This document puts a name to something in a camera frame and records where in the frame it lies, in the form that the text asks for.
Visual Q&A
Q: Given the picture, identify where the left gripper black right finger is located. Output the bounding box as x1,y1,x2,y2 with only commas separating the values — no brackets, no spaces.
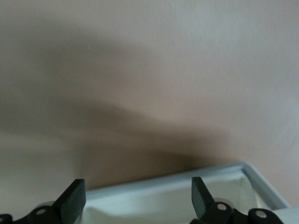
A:
190,176,283,224

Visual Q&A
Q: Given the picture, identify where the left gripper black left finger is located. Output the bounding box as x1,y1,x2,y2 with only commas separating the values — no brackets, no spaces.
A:
0,178,87,224

